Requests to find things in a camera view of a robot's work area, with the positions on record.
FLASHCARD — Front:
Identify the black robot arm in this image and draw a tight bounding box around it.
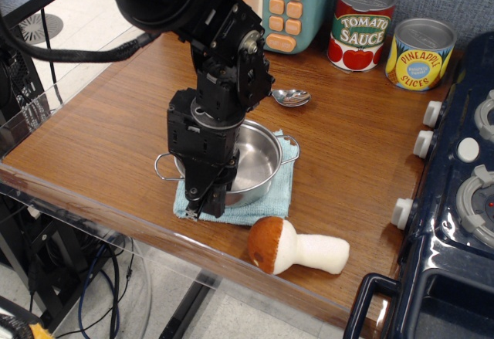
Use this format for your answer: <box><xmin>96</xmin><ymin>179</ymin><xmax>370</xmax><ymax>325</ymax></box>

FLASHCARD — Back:
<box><xmin>115</xmin><ymin>0</ymin><xmax>274</xmax><ymax>217</ymax></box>

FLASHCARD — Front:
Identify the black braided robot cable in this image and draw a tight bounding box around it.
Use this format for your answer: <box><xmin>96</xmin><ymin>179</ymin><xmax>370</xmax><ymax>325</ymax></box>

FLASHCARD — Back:
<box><xmin>0</xmin><ymin>10</ymin><xmax>159</xmax><ymax>63</ymax></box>

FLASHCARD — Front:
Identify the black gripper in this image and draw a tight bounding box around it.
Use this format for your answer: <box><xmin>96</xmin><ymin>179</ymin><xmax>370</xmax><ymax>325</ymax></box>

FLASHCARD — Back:
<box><xmin>167</xmin><ymin>88</ymin><xmax>240</xmax><ymax>221</ymax></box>

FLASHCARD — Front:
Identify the dark blue toy stove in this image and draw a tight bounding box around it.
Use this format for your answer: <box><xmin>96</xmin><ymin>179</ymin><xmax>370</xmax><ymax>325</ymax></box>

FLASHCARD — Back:
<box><xmin>344</xmin><ymin>32</ymin><xmax>493</xmax><ymax>338</ymax></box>

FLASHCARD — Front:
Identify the black table leg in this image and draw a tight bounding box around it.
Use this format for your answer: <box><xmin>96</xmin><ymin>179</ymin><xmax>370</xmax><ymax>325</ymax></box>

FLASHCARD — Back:
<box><xmin>158</xmin><ymin>282</ymin><xmax>210</xmax><ymax>339</ymax></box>

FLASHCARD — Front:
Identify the toy microwave teal and orange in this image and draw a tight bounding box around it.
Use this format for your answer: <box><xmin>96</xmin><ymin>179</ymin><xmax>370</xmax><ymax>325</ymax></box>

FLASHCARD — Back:
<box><xmin>228</xmin><ymin>0</ymin><xmax>340</xmax><ymax>55</ymax></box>

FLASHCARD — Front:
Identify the tomato sauce can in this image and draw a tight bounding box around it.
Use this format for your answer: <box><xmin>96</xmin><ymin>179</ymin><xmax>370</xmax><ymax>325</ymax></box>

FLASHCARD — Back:
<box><xmin>327</xmin><ymin>0</ymin><xmax>398</xmax><ymax>72</ymax></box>

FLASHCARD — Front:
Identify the plush brown and white mushroom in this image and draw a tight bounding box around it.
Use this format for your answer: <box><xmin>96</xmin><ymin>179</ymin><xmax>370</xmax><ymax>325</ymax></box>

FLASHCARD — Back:
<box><xmin>247</xmin><ymin>216</ymin><xmax>350</xmax><ymax>275</ymax></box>

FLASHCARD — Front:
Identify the round floor vent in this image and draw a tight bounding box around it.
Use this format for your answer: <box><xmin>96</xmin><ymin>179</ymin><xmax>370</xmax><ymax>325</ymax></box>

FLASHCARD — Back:
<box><xmin>19</xmin><ymin>13</ymin><xmax>63</xmax><ymax>45</ymax></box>

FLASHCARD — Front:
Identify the black desk at left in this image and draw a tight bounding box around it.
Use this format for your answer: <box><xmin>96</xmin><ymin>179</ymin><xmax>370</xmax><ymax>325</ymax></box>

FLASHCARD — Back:
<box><xmin>1</xmin><ymin>0</ymin><xmax>55</xmax><ymax>123</ymax></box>

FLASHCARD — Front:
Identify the light blue folded cloth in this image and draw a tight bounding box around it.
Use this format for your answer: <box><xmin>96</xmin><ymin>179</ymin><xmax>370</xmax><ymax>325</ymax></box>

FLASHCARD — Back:
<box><xmin>173</xmin><ymin>137</ymin><xmax>299</xmax><ymax>226</ymax></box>

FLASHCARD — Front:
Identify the spoon with yellow-green handle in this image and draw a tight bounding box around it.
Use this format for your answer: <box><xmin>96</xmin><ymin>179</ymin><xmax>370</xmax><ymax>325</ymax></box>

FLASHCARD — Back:
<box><xmin>272</xmin><ymin>89</ymin><xmax>312</xmax><ymax>107</ymax></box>

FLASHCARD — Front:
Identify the pineapple slices can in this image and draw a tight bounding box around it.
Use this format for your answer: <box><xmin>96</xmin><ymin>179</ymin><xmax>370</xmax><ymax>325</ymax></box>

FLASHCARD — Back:
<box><xmin>385</xmin><ymin>18</ymin><xmax>457</xmax><ymax>91</ymax></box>

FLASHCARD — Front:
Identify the black cable under table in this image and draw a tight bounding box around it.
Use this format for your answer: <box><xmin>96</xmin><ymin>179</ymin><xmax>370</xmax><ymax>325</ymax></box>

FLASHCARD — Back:
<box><xmin>53</xmin><ymin>238</ymin><xmax>136</xmax><ymax>339</ymax></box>

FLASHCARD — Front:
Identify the blue cable under table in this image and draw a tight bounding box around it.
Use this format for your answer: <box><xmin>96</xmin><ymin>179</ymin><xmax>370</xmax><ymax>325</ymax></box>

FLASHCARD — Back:
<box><xmin>78</xmin><ymin>238</ymin><xmax>121</xmax><ymax>339</ymax></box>

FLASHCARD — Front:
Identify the silver metal bowl with handles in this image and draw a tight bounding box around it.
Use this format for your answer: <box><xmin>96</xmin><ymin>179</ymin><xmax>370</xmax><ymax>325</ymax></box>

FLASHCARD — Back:
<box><xmin>174</xmin><ymin>120</ymin><xmax>300</xmax><ymax>208</ymax></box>

